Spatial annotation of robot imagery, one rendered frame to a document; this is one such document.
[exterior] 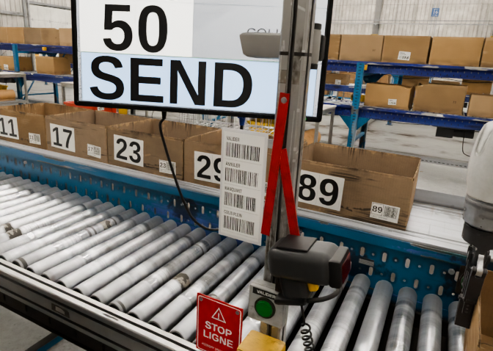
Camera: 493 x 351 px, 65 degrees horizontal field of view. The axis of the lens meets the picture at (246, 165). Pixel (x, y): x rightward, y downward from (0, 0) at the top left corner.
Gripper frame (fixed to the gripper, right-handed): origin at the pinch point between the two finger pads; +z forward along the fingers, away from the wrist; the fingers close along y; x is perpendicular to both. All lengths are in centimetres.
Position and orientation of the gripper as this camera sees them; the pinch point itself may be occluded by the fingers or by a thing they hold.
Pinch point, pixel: (464, 310)
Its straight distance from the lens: 100.8
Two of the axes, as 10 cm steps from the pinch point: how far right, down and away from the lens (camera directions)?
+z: -0.5, 9.6, 2.7
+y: -4.6, 2.2, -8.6
